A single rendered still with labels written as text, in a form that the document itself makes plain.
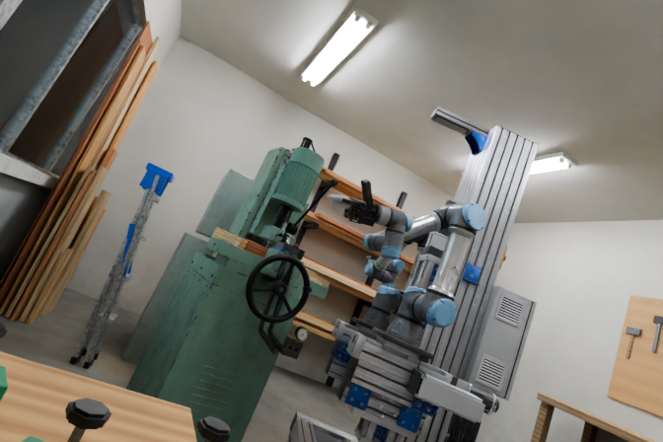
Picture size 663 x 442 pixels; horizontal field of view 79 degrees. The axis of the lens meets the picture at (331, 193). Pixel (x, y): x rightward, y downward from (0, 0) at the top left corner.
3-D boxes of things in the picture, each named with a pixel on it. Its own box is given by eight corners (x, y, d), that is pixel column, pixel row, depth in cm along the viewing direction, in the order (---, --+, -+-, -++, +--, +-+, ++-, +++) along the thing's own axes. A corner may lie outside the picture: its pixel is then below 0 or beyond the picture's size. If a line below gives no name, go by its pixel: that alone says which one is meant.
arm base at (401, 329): (411, 344, 182) (419, 323, 184) (423, 350, 167) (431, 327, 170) (381, 331, 181) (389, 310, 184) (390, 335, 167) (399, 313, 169)
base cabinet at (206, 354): (126, 455, 158) (210, 283, 175) (121, 393, 209) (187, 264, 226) (228, 474, 177) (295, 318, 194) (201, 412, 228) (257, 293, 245)
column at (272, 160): (223, 263, 212) (281, 145, 229) (213, 257, 232) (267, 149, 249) (259, 279, 222) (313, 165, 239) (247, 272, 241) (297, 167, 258)
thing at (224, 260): (225, 266, 179) (229, 257, 180) (214, 260, 197) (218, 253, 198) (299, 298, 196) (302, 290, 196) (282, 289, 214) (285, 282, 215)
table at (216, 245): (220, 254, 168) (227, 241, 170) (204, 247, 195) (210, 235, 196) (333, 304, 194) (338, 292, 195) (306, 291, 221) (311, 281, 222)
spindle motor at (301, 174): (278, 198, 199) (304, 144, 207) (265, 198, 215) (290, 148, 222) (307, 214, 207) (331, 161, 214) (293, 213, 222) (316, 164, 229)
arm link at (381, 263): (412, 224, 227) (363, 278, 250) (428, 233, 230) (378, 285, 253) (409, 212, 237) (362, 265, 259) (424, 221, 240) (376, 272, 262)
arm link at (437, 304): (428, 325, 173) (468, 210, 186) (453, 334, 160) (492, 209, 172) (407, 316, 169) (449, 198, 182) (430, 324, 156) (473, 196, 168)
